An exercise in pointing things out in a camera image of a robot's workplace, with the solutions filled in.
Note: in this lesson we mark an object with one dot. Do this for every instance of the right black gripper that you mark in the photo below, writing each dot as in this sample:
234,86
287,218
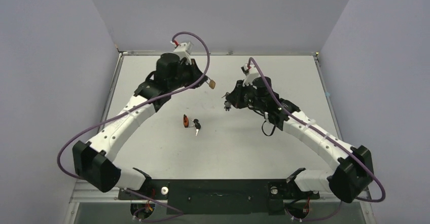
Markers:
237,95

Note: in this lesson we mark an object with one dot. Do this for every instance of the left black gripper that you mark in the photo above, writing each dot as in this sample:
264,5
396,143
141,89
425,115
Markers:
195,72

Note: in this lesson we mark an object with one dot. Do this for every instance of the small brass padlock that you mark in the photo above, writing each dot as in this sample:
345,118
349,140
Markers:
211,83

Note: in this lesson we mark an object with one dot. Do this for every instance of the orange black padlock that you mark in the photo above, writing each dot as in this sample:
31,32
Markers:
185,121

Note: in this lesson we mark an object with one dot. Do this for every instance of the black key bunch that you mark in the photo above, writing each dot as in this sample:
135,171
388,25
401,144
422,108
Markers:
194,123

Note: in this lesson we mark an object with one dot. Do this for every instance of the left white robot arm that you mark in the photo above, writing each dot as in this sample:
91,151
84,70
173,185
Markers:
94,159

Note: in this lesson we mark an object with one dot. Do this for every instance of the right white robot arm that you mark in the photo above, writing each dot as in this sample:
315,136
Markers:
350,167

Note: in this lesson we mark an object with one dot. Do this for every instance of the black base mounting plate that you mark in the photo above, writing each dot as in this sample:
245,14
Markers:
222,196

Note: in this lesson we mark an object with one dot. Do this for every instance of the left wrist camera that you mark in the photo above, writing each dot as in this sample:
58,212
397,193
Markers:
183,51

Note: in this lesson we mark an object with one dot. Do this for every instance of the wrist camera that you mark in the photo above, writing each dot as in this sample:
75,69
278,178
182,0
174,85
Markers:
183,51
251,73

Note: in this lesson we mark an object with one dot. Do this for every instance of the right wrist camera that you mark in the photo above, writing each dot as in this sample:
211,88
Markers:
251,73

